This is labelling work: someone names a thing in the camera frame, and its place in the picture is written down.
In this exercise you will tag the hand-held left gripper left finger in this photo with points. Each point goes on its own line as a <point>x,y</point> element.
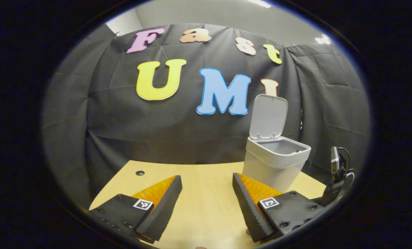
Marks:
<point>164,207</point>

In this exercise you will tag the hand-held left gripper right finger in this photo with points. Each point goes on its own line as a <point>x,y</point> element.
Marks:
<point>245,207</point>

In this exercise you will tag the white desktop garbage bin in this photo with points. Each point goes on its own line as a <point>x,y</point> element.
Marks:
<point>271,166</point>

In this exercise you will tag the wooden desktop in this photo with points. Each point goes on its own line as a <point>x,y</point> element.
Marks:
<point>206,207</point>

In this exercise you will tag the black desk grommet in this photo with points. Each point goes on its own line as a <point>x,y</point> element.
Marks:
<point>140,173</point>

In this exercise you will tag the black backdrop cloth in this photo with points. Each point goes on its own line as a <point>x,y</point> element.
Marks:
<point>140,131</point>

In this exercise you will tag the ceiling light panel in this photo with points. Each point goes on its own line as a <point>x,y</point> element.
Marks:
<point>322,39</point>
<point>260,3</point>

